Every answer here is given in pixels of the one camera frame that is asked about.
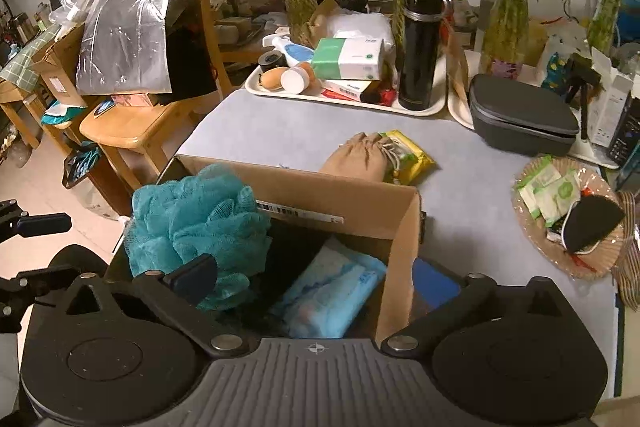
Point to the brown egg-shaped sponge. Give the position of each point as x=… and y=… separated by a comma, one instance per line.
x=275, y=79

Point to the white tray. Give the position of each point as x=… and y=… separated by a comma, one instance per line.
x=460, y=117
x=280, y=96

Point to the cardboard box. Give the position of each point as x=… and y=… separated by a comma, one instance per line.
x=395, y=257

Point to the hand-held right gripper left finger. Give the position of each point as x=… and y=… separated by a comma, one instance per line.
x=192, y=277

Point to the wooden chair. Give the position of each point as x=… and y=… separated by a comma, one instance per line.
x=130, y=127

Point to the green white wipe packet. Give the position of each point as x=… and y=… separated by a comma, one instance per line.
x=565, y=192
x=535, y=187

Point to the white blue spray bottle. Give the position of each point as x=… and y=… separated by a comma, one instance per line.
x=295, y=49

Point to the grey zip case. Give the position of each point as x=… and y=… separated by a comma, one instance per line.
x=520, y=117

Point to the woven straw basket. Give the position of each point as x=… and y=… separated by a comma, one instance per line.
x=600, y=264

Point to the labelled cardboard carton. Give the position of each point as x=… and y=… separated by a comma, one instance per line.
x=62, y=72

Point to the yellow wet wipes pack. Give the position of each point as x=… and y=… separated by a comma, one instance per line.
x=415, y=162

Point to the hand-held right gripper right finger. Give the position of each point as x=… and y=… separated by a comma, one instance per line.
x=435, y=284

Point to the red packet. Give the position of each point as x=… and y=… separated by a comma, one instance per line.
x=387, y=97

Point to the crumpled brown paper bag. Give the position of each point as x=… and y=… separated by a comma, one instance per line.
x=322, y=22

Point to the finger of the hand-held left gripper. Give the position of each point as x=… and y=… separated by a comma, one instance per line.
x=45, y=225
x=45, y=283

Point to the silver foil bag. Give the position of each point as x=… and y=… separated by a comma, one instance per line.
x=130, y=22

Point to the small black tripod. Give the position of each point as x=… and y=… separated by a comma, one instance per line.
x=582, y=79

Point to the kraft paper bag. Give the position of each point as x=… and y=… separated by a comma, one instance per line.
x=457, y=57

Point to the black face mask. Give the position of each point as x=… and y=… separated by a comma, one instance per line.
x=595, y=224

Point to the white flat box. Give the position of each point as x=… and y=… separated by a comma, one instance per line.
x=345, y=89

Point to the green white tissue pack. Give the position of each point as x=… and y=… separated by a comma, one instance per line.
x=350, y=57

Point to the tall white box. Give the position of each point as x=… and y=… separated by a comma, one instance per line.
x=612, y=97

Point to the light blue soft pack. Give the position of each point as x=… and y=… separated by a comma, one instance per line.
x=325, y=287

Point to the black tape roll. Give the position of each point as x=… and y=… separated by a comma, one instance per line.
x=272, y=59

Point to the tall black box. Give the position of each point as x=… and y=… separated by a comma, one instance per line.
x=625, y=132

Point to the pink box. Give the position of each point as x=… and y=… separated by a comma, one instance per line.
x=130, y=100

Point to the black thermos bottle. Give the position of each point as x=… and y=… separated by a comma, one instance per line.
x=420, y=57

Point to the white jar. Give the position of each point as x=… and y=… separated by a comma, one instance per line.
x=295, y=80

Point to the teal patterned pouch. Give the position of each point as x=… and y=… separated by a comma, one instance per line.
x=554, y=72

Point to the teal bath pouf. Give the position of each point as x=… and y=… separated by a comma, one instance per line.
x=190, y=217

